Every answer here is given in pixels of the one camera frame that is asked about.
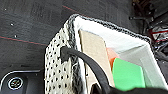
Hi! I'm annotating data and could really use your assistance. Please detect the bright green item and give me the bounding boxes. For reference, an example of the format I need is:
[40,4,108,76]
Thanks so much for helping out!
[111,57,147,92]

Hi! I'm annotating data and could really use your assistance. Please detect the cardboard box with label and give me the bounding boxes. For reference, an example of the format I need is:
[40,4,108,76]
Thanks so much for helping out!
[78,29,116,90]

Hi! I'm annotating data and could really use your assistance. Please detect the orange item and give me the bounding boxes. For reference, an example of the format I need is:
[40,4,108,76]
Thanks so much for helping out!
[105,47,121,73]

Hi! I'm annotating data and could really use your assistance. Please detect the black chair cart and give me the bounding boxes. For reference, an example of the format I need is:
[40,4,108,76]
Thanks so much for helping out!
[129,0,168,62]

